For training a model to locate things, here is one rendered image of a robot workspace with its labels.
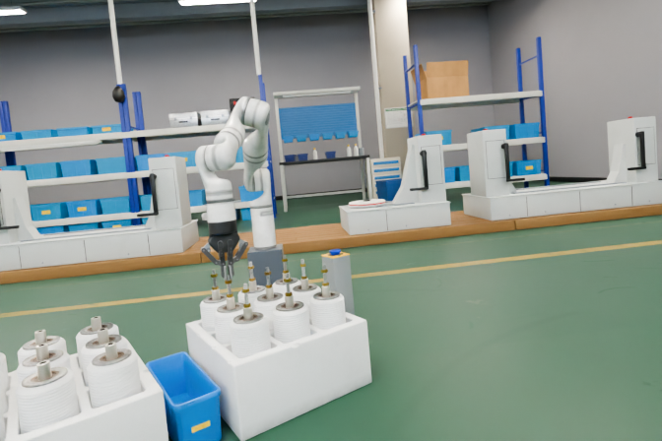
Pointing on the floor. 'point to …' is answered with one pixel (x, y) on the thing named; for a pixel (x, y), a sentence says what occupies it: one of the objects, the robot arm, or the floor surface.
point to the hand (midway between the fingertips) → (227, 272)
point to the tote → (386, 189)
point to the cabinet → (391, 166)
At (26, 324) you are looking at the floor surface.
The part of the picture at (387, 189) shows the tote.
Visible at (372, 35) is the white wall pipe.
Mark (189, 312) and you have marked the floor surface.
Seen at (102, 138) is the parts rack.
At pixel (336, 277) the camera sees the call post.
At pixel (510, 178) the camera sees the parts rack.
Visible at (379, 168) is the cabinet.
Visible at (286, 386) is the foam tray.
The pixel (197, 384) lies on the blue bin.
